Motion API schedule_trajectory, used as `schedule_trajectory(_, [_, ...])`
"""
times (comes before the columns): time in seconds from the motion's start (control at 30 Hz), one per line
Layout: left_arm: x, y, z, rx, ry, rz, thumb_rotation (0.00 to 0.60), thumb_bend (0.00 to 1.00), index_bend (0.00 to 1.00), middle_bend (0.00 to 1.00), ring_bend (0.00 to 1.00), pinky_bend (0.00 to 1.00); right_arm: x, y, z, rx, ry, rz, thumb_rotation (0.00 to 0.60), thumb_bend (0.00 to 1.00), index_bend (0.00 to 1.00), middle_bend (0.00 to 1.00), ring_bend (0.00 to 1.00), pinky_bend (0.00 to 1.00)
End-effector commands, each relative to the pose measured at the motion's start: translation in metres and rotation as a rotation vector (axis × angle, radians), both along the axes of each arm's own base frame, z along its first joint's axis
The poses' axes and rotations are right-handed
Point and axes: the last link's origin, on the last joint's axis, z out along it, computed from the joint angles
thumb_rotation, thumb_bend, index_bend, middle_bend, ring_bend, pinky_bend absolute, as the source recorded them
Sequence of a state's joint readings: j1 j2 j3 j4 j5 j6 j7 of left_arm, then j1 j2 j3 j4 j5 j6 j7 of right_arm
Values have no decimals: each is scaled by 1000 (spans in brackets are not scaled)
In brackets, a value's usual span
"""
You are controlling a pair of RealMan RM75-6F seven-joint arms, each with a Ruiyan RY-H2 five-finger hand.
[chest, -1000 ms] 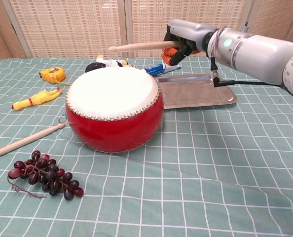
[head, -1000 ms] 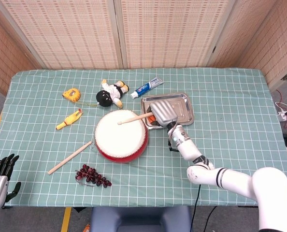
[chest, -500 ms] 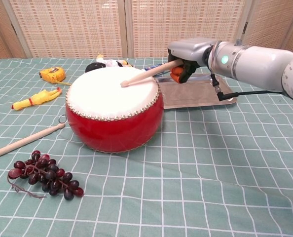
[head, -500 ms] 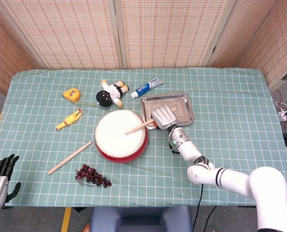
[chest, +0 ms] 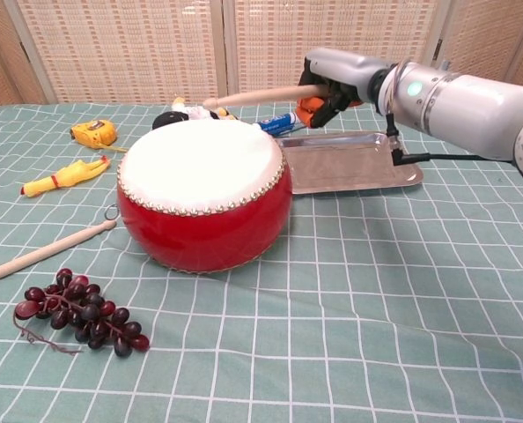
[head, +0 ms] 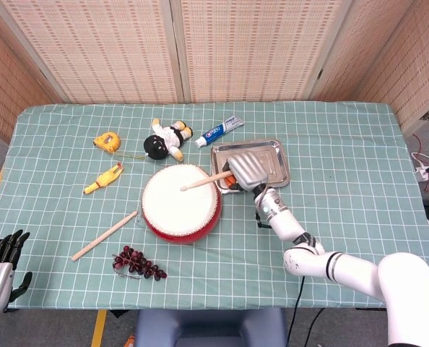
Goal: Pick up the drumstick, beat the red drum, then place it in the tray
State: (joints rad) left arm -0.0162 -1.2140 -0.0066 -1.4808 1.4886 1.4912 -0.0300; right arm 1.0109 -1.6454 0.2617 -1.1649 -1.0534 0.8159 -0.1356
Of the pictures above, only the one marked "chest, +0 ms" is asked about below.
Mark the orange-tipped silver right robot hand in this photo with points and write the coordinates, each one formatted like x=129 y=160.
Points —
x=345 y=72

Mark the wooden drumstick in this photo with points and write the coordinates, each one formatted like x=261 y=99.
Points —
x=261 y=95
x=46 y=253

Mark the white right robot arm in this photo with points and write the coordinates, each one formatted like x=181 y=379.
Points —
x=464 y=110

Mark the red drum with white skin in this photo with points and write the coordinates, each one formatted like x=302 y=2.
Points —
x=204 y=220

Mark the green checkered tablecloth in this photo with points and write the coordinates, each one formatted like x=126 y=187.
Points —
x=354 y=308

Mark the blue white toothpaste tube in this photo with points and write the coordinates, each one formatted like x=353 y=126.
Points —
x=281 y=122

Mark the stainless steel tray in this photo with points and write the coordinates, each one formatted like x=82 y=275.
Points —
x=345 y=163

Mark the black white plush doll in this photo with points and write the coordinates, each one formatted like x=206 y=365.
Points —
x=169 y=119

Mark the bamboo folding screen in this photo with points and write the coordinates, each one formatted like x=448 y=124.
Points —
x=125 y=48

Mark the yellow tape measure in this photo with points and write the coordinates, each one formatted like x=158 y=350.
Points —
x=94 y=132

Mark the yellow rubber chicken toy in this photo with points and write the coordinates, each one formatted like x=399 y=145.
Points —
x=68 y=174

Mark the dark red grape bunch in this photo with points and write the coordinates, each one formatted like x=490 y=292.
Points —
x=85 y=313

